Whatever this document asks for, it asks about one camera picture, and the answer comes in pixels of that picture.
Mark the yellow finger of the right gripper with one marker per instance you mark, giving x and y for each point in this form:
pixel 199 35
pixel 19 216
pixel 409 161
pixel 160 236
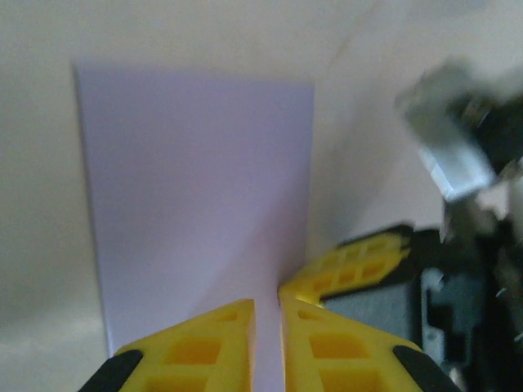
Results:
pixel 351 265

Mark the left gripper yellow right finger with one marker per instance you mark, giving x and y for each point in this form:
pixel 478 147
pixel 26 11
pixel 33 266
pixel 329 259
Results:
pixel 347 359

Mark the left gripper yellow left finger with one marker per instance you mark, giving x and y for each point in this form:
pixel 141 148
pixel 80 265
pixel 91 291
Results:
pixel 184 355

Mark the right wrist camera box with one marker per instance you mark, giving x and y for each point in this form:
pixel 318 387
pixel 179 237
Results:
pixel 445 163

